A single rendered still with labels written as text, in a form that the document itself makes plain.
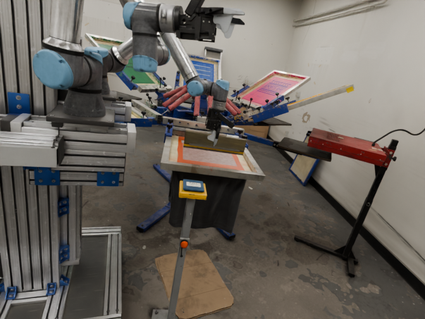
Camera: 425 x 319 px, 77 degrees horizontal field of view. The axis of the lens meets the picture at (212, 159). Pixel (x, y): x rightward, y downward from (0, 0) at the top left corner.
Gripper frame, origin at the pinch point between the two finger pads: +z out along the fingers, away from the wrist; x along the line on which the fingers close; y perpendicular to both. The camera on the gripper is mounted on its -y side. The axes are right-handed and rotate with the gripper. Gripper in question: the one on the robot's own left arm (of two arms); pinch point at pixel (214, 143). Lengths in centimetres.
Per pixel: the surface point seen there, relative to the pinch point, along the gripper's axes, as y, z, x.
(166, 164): 26.0, 11.4, 14.3
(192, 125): 10, 8, -67
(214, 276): -21, 107, -9
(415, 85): -200, -57, -100
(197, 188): 9.9, 12.4, 35.1
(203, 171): 5.7, 12.3, 14.3
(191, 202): 11.1, 21.4, 33.5
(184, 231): 12, 39, 34
